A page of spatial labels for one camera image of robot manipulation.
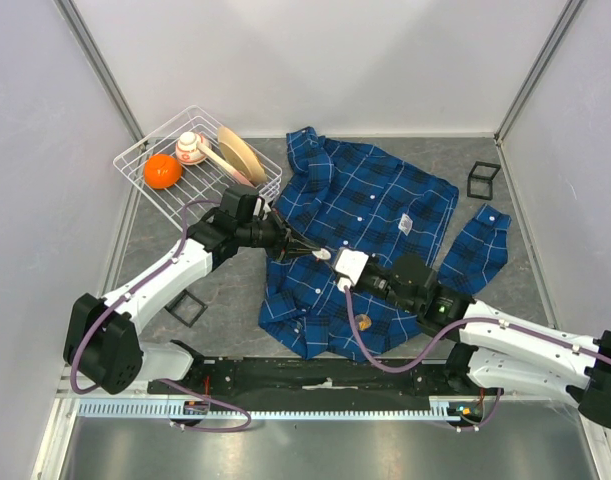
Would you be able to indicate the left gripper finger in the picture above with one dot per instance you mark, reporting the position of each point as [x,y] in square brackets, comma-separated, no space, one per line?
[290,241]
[289,252]

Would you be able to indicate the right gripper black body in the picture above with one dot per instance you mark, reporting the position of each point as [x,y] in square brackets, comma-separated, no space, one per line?
[377,283]

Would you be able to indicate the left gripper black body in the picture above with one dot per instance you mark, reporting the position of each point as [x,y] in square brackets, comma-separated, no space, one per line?
[265,233]

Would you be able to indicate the blue plaid shirt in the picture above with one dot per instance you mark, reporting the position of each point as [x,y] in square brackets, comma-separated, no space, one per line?
[355,195]

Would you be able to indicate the amber round brooch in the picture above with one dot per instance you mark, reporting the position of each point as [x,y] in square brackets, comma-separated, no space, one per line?
[322,254]
[362,322]

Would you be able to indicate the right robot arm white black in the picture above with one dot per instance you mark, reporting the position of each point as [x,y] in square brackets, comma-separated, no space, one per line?
[491,348]

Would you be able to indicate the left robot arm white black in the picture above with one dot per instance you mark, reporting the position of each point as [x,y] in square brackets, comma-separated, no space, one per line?
[102,345]

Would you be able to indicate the beige wooden plate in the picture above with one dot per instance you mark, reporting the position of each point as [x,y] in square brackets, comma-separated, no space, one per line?
[241,156]

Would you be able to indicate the white red patterned cup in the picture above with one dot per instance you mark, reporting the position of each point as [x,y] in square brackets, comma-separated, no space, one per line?
[187,148]

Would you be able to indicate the orange bowl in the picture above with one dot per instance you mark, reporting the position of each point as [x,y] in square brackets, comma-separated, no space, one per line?
[162,171]

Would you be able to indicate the left black display box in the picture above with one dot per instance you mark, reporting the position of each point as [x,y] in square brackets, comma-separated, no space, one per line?
[186,308]

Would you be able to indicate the black display box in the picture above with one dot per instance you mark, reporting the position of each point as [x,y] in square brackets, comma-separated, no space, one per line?
[482,173]
[186,308]

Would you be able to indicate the right black display box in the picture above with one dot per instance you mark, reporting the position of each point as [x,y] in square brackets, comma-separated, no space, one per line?
[482,173]

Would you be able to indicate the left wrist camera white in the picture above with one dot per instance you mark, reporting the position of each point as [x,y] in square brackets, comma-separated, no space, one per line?
[262,208]

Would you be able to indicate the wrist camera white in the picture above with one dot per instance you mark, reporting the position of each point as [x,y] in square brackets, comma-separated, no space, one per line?
[262,208]
[351,268]

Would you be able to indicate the wooden spoon pink handle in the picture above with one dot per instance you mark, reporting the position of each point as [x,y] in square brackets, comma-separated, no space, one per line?
[225,166]

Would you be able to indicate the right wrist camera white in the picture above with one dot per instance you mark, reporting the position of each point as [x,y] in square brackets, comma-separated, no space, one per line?
[351,268]

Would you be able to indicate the white wire basket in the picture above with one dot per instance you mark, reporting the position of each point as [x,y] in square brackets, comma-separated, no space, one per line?
[201,186]

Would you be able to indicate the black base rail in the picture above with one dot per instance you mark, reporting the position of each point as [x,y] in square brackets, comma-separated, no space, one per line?
[326,383]

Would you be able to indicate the slotted cable duct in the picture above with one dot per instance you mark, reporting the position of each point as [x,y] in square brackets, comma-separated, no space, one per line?
[181,409]

